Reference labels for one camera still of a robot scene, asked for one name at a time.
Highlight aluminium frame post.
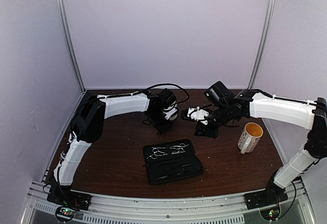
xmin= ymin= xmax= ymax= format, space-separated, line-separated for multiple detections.
xmin=247 ymin=0 xmax=276 ymax=89
xmin=57 ymin=0 xmax=86 ymax=92

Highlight silver thinning scissors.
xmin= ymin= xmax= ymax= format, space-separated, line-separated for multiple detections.
xmin=169 ymin=143 xmax=189 ymax=155

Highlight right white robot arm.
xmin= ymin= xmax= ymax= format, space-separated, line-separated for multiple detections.
xmin=181 ymin=81 xmax=326 ymax=205

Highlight left aluminium frame post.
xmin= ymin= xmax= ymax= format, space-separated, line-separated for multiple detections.
xmin=57 ymin=0 xmax=86 ymax=92

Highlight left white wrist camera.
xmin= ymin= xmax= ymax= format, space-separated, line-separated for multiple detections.
xmin=162 ymin=104 xmax=178 ymax=121

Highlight right aluminium frame post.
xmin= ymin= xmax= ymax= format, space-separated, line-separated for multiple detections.
xmin=247 ymin=0 xmax=276 ymax=89

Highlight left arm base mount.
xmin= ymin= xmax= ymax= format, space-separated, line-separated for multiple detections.
xmin=46 ymin=182 xmax=91 ymax=211

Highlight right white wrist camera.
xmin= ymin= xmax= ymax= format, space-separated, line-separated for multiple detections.
xmin=185 ymin=107 xmax=209 ymax=125

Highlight front aluminium rail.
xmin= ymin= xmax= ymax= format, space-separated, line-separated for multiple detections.
xmin=18 ymin=180 xmax=317 ymax=223

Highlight black comb in case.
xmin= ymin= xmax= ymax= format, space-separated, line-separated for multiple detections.
xmin=149 ymin=162 xmax=194 ymax=171

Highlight black hair clip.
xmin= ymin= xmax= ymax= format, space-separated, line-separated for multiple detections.
xmin=154 ymin=171 xmax=181 ymax=181

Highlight white mug yellow inside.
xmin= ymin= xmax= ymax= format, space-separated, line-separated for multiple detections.
xmin=237 ymin=122 xmax=264 ymax=155

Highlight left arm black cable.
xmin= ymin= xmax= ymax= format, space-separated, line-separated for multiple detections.
xmin=145 ymin=83 xmax=190 ymax=105

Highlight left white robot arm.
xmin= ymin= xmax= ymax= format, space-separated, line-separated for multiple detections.
xmin=50 ymin=88 xmax=178 ymax=206

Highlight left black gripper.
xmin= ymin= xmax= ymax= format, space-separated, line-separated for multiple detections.
xmin=148 ymin=110 xmax=173 ymax=133

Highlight silver straight hair scissors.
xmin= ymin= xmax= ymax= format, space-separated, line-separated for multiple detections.
xmin=147 ymin=147 xmax=167 ymax=160

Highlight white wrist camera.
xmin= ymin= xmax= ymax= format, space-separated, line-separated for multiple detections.
xmin=185 ymin=107 xmax=209 ymax=125
xmin=162 ymin=104 xmax=178 ymax=121

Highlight black zippered tool case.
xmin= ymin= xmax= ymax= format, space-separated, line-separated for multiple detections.
xmin=143 ymin=139 xmax=203 ymax=185

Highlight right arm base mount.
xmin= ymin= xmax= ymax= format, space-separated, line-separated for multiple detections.
xmin=244 ymin=183 xmax=288 ymax=210

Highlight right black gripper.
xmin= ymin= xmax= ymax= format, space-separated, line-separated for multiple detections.
xmin=195 ymin=104 xmax=232 ymax=139

